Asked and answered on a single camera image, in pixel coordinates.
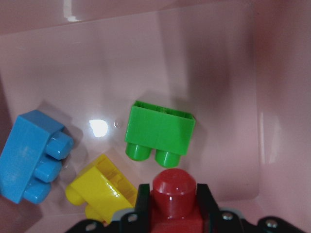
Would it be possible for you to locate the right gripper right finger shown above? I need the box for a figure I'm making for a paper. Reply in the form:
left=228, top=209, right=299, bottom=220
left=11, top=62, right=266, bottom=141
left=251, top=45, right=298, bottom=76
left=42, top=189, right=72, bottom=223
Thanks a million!
left=196, top=183, right=220, bottom=218

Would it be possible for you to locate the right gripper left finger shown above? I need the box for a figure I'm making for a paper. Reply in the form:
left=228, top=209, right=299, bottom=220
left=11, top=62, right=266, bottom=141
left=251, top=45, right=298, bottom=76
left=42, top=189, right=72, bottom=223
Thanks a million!
left=135, top=183, right=150, bottom=218

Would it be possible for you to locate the red toy block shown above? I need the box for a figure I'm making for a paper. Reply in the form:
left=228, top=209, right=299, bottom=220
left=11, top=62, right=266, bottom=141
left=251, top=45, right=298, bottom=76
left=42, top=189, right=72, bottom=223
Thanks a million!
left=151, top=168, right=203, bottom=233

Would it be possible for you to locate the yellow toy block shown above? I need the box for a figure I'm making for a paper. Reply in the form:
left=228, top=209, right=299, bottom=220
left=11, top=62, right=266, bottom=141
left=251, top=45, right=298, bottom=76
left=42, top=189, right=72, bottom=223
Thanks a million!
left=65, top=154, right=138, bottom=224

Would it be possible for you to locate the green toy block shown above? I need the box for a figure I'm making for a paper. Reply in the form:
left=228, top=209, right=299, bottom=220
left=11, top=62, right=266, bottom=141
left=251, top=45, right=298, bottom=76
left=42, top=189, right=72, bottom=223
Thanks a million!
left=125, top=100, right=196, bottom=168

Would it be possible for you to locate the blue toy block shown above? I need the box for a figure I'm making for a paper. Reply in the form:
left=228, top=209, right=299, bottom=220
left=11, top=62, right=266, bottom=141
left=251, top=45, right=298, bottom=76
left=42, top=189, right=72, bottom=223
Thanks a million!
left=0, top=110, right=74, bottom=204

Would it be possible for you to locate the pink plastic box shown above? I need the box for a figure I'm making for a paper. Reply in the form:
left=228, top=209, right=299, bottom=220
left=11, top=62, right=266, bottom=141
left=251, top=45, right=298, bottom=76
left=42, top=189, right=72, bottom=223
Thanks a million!
left=0, top=0, right=311, bottom=233

